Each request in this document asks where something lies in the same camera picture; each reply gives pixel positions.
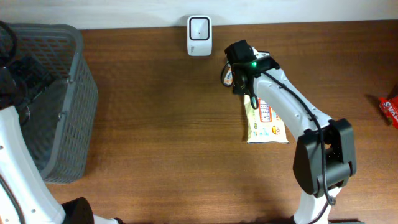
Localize beige snack bag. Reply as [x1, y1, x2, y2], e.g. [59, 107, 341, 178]
[244, 95, 289, 144]

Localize orange tissue pack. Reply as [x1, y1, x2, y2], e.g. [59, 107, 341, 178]
[221, 64, 233, 87]

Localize red snack bag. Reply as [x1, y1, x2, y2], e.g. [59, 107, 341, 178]
[379, 96, 398, 129]

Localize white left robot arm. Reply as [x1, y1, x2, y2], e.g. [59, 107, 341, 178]
[1, 22, 108, 223]

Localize grey plastic mesh basket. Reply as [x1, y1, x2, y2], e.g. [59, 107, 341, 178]
[1, 22, 98, 184]

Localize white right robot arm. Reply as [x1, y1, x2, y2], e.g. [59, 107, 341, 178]
[224, 40, 357, 223]

